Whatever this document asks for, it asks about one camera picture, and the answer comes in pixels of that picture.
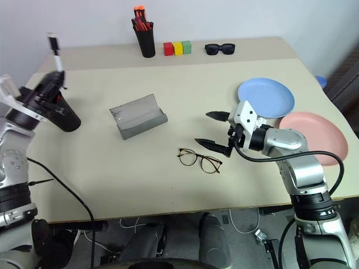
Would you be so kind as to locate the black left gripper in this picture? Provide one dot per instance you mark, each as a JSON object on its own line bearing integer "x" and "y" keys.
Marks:
{"x": 39, "y": 96}

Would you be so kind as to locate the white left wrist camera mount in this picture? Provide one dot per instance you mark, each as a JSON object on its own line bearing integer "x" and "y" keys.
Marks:
{"x": 8, "y": 93}

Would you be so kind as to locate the white marker with black cap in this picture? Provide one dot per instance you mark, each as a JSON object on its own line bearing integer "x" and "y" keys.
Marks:
{"x": 56, "y": 51}

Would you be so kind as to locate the blue round container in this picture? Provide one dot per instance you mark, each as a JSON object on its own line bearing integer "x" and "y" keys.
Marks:
{"x": 321, "y": 81}

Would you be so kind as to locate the pink plate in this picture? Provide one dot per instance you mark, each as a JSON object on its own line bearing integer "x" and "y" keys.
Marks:
{"x": 322, "y": 131}

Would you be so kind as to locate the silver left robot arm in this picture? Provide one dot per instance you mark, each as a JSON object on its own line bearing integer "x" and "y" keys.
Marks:
{"x": 12, "y": 165}

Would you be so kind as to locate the large beige table mat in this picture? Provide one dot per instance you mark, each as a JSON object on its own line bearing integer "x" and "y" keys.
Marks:
{"x": 174, "y": 185}

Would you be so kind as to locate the black sunglasses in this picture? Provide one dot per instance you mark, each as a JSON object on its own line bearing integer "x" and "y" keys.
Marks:
{"x": 213, "y": 50}

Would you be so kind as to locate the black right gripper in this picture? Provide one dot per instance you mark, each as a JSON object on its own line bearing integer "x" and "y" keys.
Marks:
{"x": 237, "y": 136}

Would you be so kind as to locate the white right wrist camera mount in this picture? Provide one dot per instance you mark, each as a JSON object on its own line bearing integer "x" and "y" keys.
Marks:
{"x": 246, "y": 117}

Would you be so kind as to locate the dark grey robot leg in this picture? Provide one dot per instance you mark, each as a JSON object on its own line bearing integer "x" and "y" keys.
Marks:
{"x": 144, "y": 246}
{"x": 214, "y": 243}

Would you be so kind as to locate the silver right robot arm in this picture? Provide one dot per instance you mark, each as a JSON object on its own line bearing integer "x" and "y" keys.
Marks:
{"x": 303, "y": 171}

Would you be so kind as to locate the green block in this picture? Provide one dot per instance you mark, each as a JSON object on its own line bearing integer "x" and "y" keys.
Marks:
{"x": 186, "y": 47}

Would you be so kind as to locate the brown thin-rimmed eyeglasses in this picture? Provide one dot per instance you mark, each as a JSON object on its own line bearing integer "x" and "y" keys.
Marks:
{"x": 208, "y": 165}

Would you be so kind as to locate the grey open glasses case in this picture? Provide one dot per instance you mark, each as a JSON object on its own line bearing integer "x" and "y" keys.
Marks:
{"x": 140, "y": 119}

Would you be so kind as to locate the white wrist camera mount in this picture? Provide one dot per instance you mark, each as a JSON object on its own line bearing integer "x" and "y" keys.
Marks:
{"x": 246, "y": 117}
{"x": 8, "y": 93}

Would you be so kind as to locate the black pen holder cup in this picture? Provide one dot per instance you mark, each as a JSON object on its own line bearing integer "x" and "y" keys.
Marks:
{"x": 146, "y": 43}

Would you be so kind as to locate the blue plate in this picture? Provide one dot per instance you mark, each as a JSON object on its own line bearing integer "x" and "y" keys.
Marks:
{"x": 269, "y": 95}

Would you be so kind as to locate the black table frame bar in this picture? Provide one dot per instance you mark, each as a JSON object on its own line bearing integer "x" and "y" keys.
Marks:
{"x": 75, "y": 226}

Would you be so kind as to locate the red block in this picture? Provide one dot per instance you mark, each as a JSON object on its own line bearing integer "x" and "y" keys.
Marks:
{"x": 168, "y": 49}

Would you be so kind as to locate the yellow block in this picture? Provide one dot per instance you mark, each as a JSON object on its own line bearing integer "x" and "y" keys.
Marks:
{"x": 177, "y": 48}

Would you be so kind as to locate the dark slatted furniture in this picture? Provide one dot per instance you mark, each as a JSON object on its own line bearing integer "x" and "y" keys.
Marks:
{"x": 346, "y": 84}

